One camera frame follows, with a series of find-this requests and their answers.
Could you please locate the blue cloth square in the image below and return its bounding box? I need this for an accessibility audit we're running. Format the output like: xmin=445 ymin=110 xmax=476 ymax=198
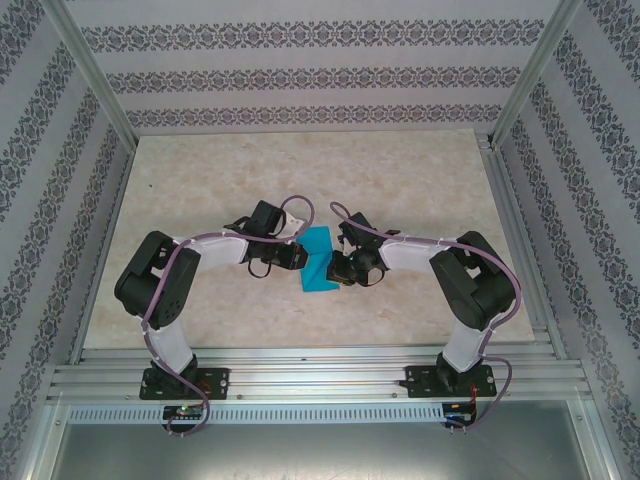
xmin=298 ymin=225 xmax=342 ymax=294

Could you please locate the small circuit board green light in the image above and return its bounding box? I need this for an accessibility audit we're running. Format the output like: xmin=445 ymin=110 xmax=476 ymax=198
xmin=163 ymin=405 xmax=205 ymax=420

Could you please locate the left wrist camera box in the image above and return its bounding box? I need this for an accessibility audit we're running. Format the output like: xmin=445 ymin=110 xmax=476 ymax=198
xmin=283 ymin=211 xmax=307 ymax=237

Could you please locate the slotted grey cable duct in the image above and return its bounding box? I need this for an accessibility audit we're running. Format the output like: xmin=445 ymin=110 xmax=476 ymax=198
xmin=67 ymin=403 xmax=446 ymax=424

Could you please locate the black base plate right arm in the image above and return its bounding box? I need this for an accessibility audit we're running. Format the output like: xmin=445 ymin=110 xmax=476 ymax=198
xmin=405 ymin=364 xmax=499 ymax=399

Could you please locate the aluminium corner post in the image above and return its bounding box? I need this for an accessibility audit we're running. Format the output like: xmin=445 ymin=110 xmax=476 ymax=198
xmin=487 ymin=0 xmax=586 ymax=151
xmin=42 ymin=0 xmax=140 ymax=149

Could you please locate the grey sheet metal panel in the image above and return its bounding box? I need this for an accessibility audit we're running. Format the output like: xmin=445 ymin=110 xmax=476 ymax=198
xmin=49 ymin=422 xmax=609 ymax=480

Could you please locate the aluminium rail frame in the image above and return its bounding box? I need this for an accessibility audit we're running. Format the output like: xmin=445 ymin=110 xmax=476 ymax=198
xmin=47 ymin=344 xmax=594 ymax=404

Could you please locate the black wire loop right wrist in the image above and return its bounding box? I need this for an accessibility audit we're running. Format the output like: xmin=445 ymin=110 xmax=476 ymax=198
xmin=359 ymin=266 xmax=387 ymax=290

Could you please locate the black base plate left arm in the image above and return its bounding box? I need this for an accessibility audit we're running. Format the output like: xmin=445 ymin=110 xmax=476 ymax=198
xmin=138 ymin=367 xmax=231 ymax=401

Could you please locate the aluminium side rail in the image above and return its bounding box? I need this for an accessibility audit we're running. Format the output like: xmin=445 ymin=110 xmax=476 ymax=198
xmin=477 ymin=132 xmax=569 ymax=359
xmin=69 ymin=142 xmax=137 ymax=364

